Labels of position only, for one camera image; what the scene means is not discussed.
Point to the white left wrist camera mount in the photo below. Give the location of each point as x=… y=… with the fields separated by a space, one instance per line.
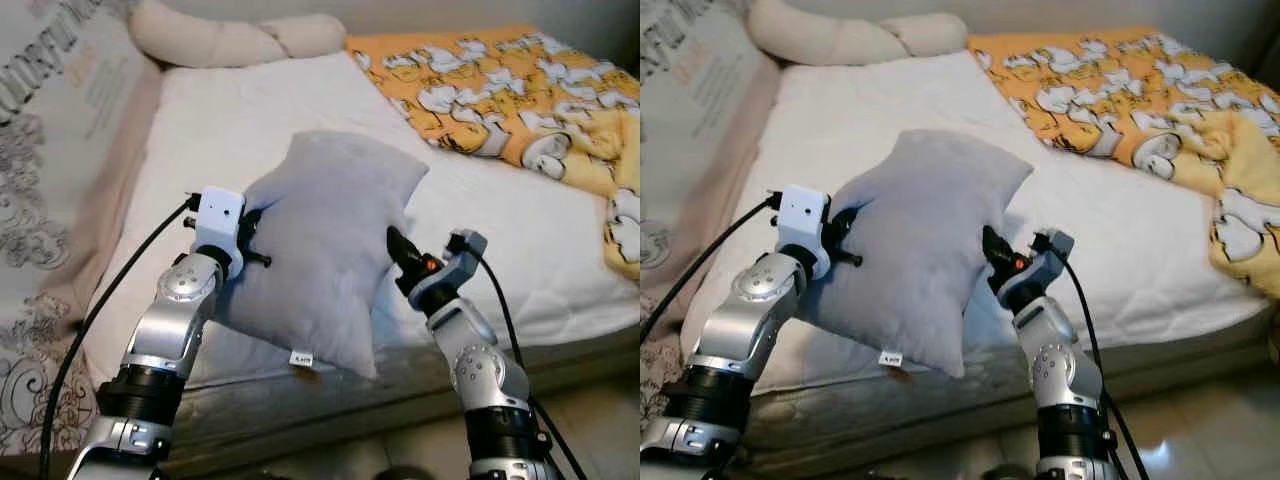
x=218 y=215
x=803 y=212

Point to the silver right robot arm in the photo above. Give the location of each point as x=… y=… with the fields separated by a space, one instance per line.
x=480 y=370
x=1060 y=380

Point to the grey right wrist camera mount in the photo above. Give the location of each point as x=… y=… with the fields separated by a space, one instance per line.
x=465 y=262
x=1052 y=262

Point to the dark right robot leg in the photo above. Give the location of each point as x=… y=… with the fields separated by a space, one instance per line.
x=402 y=473
x=1006 y=473

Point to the long beige bolster pillow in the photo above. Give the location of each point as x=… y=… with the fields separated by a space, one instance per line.
x=200 y=40
x=820 y=38

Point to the grey pillow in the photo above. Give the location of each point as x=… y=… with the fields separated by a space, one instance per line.
x=920 y=230
x=320 y=230

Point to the white quilted mattress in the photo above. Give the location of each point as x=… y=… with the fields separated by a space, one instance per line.
x=860 y=110
x=250 y=110

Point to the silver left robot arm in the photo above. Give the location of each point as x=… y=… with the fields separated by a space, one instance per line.
x=165 y=330
x=750 y=320

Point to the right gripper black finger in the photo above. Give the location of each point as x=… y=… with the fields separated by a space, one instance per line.
x=993 y=243
x=400 y=245

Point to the orange yellow cartoon egg blanket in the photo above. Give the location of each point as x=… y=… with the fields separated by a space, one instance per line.
x=1100 y=90
x=480 y=90

